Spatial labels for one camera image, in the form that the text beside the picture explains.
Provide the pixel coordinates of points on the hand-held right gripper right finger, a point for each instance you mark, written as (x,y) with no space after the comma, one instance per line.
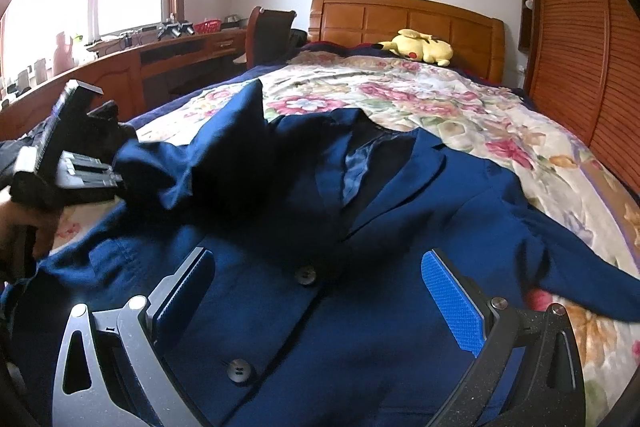
(450,302)

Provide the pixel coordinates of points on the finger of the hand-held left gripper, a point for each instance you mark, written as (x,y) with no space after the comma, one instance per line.
(90,177)
(107,119)

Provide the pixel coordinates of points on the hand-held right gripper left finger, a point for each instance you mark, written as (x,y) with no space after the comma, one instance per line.
(185,289)

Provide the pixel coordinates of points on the navy blue blazer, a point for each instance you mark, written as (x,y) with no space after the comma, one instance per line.
(310,257)

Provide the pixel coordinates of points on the person's left hand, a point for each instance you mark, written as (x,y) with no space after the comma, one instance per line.
(42,227)

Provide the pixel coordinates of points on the wooden desk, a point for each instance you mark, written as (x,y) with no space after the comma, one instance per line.
(125,67)

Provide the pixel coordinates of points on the pink bottle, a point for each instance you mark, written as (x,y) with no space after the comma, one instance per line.
(62,54)

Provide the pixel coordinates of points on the black and silver devices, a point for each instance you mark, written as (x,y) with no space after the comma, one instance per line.
(175,30)

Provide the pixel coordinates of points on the red basket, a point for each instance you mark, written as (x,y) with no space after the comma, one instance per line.
(207,27)

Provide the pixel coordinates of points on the dark wooden chair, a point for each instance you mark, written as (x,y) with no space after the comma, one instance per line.
(267,34)

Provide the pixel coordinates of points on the floral blanket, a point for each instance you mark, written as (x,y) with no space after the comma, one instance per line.
(450,107)

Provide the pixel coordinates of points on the black bag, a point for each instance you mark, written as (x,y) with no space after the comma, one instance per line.
(298,41)

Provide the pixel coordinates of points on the yellow plush toy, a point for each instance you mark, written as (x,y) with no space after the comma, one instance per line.
(425,47)

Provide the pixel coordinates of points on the wooden louvred wardrobe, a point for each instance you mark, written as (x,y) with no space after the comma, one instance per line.
(580,47)

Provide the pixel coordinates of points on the wooden bed headboard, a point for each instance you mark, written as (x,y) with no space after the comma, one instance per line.
(375,17)

